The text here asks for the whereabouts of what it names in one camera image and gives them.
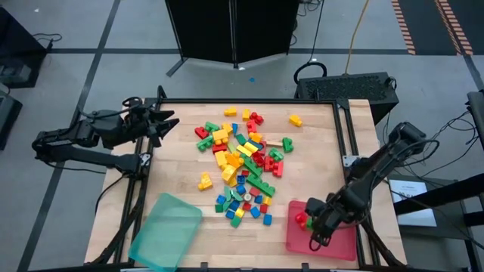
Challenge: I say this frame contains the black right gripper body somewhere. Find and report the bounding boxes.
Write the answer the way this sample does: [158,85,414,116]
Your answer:
[305,196,341,235]

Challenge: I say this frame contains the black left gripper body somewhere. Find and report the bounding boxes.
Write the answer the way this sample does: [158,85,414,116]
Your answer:
[123,105,160,139]

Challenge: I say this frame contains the long green plastic building block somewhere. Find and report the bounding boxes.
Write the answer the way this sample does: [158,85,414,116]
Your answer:
[246,173,277,198]

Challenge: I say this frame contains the red translucent plastic bin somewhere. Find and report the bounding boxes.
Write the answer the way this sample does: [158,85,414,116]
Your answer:
[285,199,358,262]

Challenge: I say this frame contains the white paper sheet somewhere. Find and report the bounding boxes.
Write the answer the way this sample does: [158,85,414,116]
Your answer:
[389,179,438,227]

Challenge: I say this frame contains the black folding partition screen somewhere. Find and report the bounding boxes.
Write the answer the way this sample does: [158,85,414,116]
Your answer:
[165,0,300,78]

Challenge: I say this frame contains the teal translucent plastic bin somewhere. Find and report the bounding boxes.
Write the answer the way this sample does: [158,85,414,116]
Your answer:
[127,192,204,272]

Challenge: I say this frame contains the black side stand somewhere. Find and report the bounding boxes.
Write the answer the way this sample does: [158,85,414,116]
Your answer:
[392,173,484,272]

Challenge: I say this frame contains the black perforated computer case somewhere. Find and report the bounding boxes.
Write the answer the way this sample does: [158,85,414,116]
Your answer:
[294,71,400,124]

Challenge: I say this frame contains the black floor case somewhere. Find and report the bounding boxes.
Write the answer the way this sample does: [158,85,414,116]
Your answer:
[0,86,23,150]

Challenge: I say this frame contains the black floor equipment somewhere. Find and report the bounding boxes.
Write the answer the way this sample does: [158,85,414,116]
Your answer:
[0,7,48,90]

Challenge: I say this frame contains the black equipment panel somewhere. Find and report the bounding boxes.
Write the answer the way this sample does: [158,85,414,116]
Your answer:
[467,90,484,141]

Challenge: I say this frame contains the black mat with orange stripes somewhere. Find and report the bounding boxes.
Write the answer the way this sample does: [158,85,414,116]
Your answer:
[391,0,476,57]

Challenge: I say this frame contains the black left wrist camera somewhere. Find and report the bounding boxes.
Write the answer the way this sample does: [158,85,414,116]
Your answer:
[149,128,164,149]

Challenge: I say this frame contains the black coiled cable loop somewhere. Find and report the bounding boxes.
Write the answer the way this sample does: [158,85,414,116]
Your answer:
[293,61,328,86]

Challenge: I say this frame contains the black hanging cable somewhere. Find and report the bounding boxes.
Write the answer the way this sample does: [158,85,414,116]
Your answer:
[308,0,326,63]

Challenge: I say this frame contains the yellow hanging cable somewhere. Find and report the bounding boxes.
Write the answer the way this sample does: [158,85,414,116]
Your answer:
[343,0,371,76]

